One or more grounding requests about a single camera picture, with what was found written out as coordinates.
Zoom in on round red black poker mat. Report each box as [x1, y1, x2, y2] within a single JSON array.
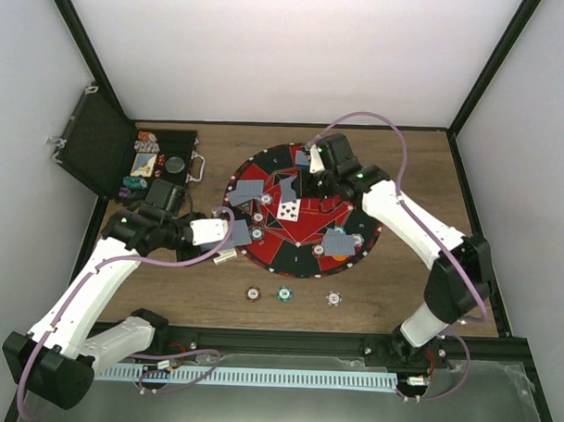
[[223, 143, 382, 279]]

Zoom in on purple white chip stack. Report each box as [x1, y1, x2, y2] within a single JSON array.
[[326, 292, 342, 306]]

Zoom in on blue green chip stack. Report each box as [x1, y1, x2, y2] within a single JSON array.
[[276, 287, 293, 302]]

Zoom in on dealt blue card top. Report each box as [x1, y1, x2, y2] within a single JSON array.
[[294, 150, 310, 164]]

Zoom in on orange black chip stack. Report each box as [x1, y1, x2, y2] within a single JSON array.
[[245, 287, 260, 302]]

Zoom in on round dealer button in case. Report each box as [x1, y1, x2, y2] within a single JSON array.
[[165, 156, 185, 174]]

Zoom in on purple white chips seat four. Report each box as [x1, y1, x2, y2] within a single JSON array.
[[259, 192, 273, 205]]

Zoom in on dealt blue card seat ten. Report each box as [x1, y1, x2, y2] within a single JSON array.
[[321, 230, 356, 256]]

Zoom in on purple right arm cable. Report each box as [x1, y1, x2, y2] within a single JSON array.
[[297, 108, 495, 405]]

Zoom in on dealt blue card seat four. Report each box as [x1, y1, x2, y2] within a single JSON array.
[[235, 180, 265, 197]]

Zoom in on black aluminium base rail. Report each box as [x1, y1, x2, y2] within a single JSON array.
[[148, 326, 534, 371]]

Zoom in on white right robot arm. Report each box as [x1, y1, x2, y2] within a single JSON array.
[[293, 133, 494, 366]]

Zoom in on card pack inside case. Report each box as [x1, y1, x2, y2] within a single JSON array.
[[130, 153, 157, 178]]

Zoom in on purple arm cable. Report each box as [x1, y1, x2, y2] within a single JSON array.
[[297, 108, 495, 405], [14, 197, 240, 422]]

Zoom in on blue green chips seat two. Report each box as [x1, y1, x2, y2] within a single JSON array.
[[249, 226, 265, 241]]

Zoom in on seven of spades card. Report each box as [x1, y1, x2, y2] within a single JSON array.
[[276, 198, 301, 222]]

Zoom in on black poker chip case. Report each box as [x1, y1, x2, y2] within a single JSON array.
[[47, 82, 200, 204]]

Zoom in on green chips inside case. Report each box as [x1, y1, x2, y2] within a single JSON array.
[[118, 176, 148, 202]]

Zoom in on light blue slotted cable duct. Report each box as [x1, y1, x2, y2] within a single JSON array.
[[95, 363, 397, 393]]

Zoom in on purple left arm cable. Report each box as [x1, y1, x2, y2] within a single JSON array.
[[14, 197, 240, 422]]

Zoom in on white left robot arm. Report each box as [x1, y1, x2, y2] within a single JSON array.
[[2, 179, 234, 420]]

